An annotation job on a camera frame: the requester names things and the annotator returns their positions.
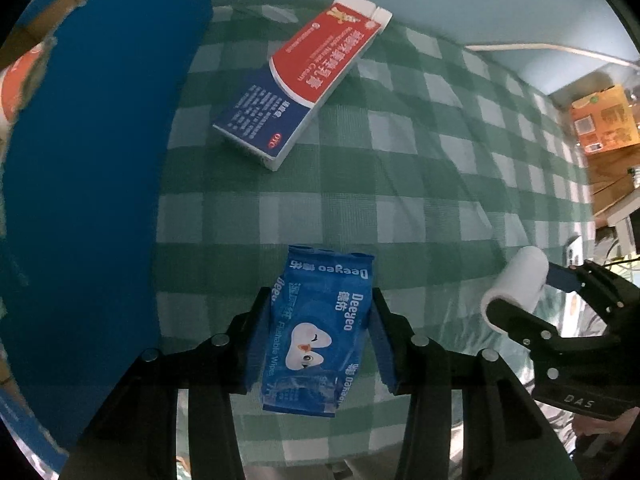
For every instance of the blue cardboard box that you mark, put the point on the blue cardboard box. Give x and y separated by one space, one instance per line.
81 184

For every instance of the red blue medicine box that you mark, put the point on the red blue medicine box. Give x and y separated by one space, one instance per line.
278 100

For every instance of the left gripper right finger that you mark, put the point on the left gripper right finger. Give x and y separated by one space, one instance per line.
412 365

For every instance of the orange white canister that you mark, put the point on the orange white canister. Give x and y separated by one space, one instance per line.
20 80

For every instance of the blue wet wipes pack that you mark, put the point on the blue wet wipes pack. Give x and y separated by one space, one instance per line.
319 313

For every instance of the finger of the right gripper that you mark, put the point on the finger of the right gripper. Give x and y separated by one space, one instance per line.
533 333
565 278

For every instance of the white pill bottle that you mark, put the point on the white pill bottle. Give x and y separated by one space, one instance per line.
520 283

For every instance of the green checkered cloth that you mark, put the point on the green checkered cloth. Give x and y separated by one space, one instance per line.
435 161

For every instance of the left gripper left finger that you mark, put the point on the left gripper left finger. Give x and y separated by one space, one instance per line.
228 363

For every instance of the orange juice bottle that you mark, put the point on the orange juice bottle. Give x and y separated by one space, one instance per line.
603 121

